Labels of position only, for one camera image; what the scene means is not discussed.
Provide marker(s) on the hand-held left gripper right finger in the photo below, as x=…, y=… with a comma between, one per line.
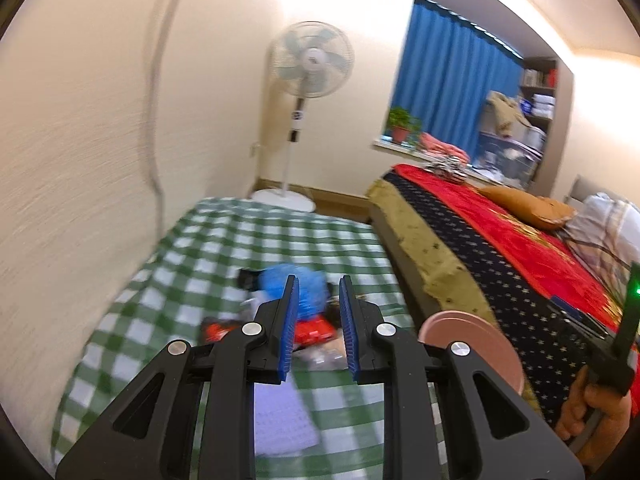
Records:
x=348, y=330

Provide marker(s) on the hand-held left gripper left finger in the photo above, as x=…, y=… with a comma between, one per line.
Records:
x=290, y=330

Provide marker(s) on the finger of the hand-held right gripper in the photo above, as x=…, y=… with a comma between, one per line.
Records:
x=582, y=320

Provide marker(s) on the blue plastic bag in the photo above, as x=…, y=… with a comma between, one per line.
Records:
x=310, y=290

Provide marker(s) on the pink round bin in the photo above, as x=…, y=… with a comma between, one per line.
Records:
x=450, y=327

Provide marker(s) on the person's right hand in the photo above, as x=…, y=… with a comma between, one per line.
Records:
x=600, y=420

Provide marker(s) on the clear plastic wrapper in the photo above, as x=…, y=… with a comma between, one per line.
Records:
x=322, y=357

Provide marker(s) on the black band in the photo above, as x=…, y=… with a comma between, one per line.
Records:
x=248, y=278

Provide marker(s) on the red and black packet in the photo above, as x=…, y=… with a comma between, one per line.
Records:
x=220, y=331

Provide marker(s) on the plaid pillow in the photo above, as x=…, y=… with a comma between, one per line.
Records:
x=605, y=235

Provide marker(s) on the green checked bed cover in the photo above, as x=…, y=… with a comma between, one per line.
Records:
x=225, y=240

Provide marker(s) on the navy starred bed sheet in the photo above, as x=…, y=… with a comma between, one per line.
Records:
x=475, y=270

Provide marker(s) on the red patterned blanket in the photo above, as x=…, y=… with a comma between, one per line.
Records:
x=500, y=230

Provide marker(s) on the orange pillow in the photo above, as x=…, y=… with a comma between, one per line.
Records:
x=530, y=207

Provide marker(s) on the grey headboard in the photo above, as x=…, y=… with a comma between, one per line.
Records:
x=585, y=187

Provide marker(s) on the clear plastic storage box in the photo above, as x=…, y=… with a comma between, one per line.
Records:
x=515, y=155

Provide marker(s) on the white window sill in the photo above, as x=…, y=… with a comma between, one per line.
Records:
x=395, y=146

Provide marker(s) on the black and white striped cloth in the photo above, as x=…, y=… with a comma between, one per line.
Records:
x=450, y=167

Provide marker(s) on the brown bookshelf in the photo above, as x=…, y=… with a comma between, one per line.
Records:
x=547, y=125

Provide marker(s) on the pink cloth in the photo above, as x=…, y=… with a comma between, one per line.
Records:
x=440, y=145

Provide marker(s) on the potted green plant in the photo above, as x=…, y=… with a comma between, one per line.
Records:
x=401, y=122

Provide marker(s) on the beige jacket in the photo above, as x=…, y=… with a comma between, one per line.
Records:
x=505, y=112

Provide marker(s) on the blue curtain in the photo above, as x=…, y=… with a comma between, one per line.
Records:
x=450, y=80

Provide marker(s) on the white standing fan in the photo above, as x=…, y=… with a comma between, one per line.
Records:
x=310, y=60

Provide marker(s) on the white wall socket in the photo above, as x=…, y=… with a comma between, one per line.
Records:
x=256, y=151

